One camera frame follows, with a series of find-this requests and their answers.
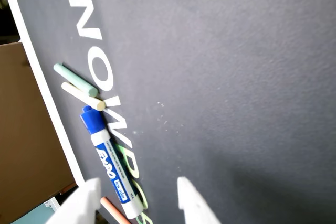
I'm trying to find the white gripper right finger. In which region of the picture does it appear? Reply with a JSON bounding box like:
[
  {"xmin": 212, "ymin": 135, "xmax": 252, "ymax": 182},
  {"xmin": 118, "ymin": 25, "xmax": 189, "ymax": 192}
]
[{"xmin": 177, "ymin": 176, "xmax": 221, "ymax": 224}]

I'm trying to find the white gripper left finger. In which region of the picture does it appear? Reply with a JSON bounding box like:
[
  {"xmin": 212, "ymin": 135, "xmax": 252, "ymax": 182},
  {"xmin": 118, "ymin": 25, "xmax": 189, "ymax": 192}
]
[{"xmin": 46, "ymin": 177, "xmax": 102, "ymax": 224}]

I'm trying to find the blue Expo dry-erase marker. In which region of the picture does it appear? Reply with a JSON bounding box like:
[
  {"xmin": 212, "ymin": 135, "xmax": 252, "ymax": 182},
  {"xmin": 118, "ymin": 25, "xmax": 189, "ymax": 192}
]
[{"xmin": 79, "ymin": 105, "xmax": 144, "ymax": 220}]

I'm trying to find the orange chalk stick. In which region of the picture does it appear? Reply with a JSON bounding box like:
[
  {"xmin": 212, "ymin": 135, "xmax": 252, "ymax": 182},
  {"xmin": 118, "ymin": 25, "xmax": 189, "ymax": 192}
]
[{"xmin": 100, "ymin": 196, "xmax": 132, "ymax": 224}]

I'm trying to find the brown cardboard box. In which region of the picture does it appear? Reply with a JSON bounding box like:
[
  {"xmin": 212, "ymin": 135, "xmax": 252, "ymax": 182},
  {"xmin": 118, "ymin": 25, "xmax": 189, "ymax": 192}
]
[{"xmin": 0, "ymin": 41, "xmax": 78, "ymax": 224}]

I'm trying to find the yellow chalk stick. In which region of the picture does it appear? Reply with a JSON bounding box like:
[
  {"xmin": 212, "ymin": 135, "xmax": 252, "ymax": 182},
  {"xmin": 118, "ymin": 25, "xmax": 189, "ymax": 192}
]
[{"xmin": 61, "ymin": 81, "xmax": 107, "ymax": 112}]

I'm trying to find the green chalk stick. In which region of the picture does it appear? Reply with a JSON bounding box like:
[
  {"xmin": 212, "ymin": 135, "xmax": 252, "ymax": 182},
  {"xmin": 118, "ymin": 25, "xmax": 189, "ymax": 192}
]
[{"xmin": 53, "ymin": 63, "xmax": 99, "ymax": 98}]

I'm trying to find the grey WOWROBO mat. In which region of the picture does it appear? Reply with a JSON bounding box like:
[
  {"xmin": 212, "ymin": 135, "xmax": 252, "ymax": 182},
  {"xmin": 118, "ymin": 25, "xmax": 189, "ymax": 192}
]
[{"xmin": 16, "ymin": 0, "xmax": 336, "ymax": 224}]

